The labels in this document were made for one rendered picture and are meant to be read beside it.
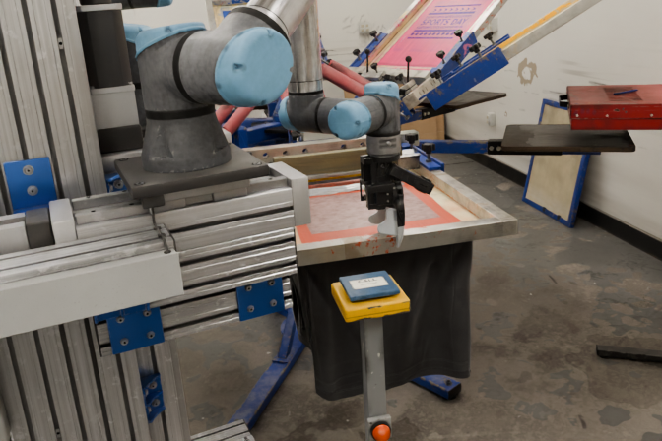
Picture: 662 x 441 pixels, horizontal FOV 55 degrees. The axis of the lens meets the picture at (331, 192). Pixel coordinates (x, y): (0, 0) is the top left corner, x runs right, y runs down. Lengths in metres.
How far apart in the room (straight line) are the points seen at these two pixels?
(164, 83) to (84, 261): 0.30
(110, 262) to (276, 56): 0.39
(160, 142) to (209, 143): 0.08
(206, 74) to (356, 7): 5.28
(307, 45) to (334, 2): 4.85
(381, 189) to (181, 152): 0.50
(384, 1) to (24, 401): 5.37
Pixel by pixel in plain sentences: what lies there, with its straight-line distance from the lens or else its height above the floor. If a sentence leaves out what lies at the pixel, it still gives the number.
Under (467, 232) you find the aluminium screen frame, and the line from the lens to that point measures 1.52.
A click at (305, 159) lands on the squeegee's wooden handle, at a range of 1.96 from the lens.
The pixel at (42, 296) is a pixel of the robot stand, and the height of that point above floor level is 1.15.
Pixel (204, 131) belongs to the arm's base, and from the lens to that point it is 1.08.
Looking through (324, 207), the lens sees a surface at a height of 0.96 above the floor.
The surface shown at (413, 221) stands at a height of 0.95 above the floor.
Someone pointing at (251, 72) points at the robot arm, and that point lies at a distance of 0.95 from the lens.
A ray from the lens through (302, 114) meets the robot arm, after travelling 1.34.
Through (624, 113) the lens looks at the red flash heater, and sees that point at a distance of 2.41.
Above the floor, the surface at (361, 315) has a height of 0.94.
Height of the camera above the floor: 1.52
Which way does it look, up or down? 17 degrees down
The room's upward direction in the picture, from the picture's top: 4 degrees counter-clockwise
